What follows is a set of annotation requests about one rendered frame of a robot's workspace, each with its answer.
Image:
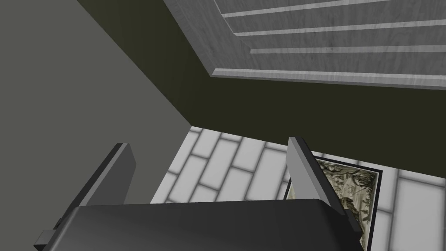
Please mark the grey wooden panelled door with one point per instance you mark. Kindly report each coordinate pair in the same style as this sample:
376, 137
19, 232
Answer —
331, 38

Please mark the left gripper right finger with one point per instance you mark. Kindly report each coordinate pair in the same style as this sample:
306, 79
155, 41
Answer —
308, 172

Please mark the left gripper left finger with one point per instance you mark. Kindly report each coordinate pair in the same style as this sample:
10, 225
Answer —
108, 179

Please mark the black framed wall picture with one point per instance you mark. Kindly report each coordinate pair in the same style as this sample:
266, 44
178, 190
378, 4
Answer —
355, 191

